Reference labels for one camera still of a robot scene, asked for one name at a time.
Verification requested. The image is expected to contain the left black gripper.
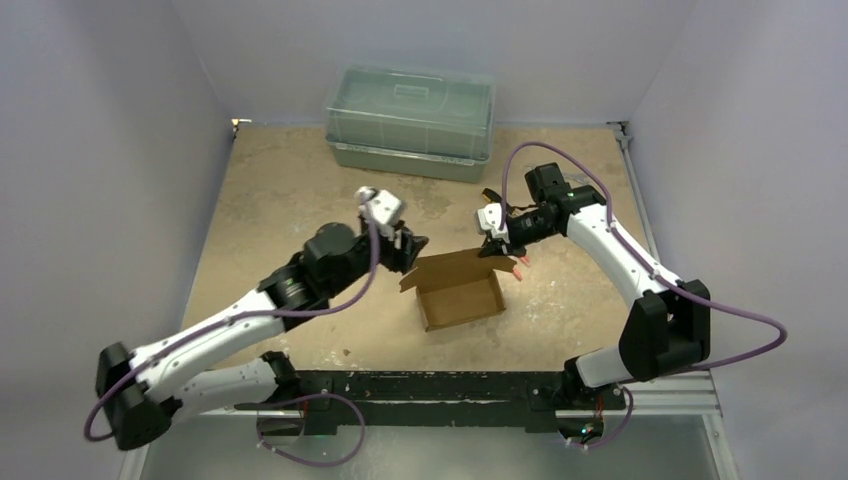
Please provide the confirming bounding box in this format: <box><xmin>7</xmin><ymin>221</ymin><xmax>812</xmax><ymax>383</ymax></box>
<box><xmin>326</xmin><ymin>219</ymin><xmax>426</xmax><ymax>297</ymax></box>

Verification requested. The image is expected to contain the brown cardboard box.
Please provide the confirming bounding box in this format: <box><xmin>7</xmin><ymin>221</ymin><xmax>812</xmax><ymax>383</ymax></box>
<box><xmin>399</xmin><ymin>248</ymin><xmax>516</xmax><ymax>332</ymax></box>

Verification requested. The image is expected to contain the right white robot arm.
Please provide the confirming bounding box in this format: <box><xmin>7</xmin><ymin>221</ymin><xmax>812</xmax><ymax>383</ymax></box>
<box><xmin>475</xmin><ymin>163</ymin><xmax>710</xmax><ymax>407</ymax></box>

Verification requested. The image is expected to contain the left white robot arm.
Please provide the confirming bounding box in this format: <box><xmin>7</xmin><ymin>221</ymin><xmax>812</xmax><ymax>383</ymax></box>
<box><xmin>83</xmin><ymin>220</ymin><xmax>429</xmax><ymax>451</ymax></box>

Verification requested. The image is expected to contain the green plastic storage box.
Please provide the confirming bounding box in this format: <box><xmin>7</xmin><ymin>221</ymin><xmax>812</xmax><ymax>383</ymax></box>
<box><xmin>324</xmin><ymin>64</ymin><xmax>496</xmax><ymax>183</ymax></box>

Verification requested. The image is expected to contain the black yellow screwdriver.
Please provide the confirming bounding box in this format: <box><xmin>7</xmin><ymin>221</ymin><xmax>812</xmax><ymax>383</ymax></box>
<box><xmin>482</xmin><ymin>188</ymin><xmax>502</xmax><ymax>203</ymax></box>

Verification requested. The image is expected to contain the silver wrench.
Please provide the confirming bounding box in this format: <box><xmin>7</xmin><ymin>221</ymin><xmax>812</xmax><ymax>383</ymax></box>
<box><xmin>562</xmin><ymin>172</ymin><xmax>592</xmax><ymax>185</ymax></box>

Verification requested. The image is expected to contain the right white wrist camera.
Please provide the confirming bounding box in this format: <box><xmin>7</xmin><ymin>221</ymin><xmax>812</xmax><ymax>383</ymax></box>
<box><xmin>474</xmin><ymin>203</ymin><xmax>509</xmax><ymax>243</ymax></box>

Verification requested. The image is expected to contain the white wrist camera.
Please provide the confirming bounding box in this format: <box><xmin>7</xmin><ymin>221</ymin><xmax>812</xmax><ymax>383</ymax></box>
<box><xmin>474</xmin><ymin>203</ymin><xmax>509</xmax><ymax>243</ymax></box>
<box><xmin>355</xmin><ymin>186</ymin><xmax>406</xmax><ymax>229</ymax></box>

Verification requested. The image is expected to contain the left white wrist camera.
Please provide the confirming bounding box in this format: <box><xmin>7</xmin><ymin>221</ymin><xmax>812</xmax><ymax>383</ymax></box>
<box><xmin>355</xmin><ymin>186</ymin><xmax>406</xmax><ymax>229</ymax></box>

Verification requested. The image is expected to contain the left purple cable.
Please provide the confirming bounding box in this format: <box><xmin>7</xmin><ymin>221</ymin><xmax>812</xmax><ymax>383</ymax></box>
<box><xmin>83</xmin><ymin>221</ymin><xmax>383</xmax><ymax>443</ymax></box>

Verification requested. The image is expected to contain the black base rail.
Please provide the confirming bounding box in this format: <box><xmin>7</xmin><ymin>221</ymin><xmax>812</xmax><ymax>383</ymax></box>
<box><xmin>235</xmin><ymin>370</ymin><xmax>626</xmax><ymax>435</ymax></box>

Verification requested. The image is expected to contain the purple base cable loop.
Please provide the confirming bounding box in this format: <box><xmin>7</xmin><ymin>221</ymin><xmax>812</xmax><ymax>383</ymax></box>
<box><xmin>255</xmin><ymin>392</ymin><xmax>369</xmax><ymax>468</ymax></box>

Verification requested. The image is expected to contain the aluminium frame rail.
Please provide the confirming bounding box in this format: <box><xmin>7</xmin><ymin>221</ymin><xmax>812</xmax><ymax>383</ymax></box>
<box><xmin>121</xmin><ymin>372</ymin><xmax>736</xmax><ymax>479</ymax></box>

